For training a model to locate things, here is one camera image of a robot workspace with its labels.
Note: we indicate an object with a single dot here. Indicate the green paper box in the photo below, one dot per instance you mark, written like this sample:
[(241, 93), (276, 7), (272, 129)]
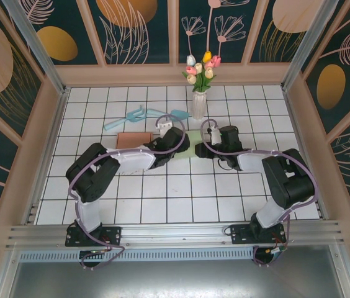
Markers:
[(193, 138)]

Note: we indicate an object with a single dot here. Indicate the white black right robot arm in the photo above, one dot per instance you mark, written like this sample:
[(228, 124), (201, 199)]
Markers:
[(252, 159)]

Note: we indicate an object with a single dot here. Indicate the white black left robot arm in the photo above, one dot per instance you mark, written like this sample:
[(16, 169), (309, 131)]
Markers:
[(131, 159)]

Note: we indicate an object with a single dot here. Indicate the light blue garden trowel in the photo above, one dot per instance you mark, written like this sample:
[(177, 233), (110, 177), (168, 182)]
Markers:
[(179, 113)]

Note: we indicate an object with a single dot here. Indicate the white ribbed vase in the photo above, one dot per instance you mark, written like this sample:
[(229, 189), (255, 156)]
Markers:
[(199, 105)]

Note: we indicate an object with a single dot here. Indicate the light blue garden fork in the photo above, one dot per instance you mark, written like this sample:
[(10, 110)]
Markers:
[(134, 114)]

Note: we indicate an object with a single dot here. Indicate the artificial tulip bouquet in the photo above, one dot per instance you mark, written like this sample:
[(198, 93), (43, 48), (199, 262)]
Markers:
[(204, 74)]

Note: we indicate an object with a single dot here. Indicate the grey metal sheet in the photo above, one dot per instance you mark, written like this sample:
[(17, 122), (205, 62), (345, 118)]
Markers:
[(175, 279)]

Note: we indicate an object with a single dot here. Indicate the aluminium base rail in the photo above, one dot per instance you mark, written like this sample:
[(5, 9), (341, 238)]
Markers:
[(178, 232)]

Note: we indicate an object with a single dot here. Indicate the aluminium frame post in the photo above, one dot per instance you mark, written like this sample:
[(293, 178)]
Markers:
[(35, 46), (311, 40)]

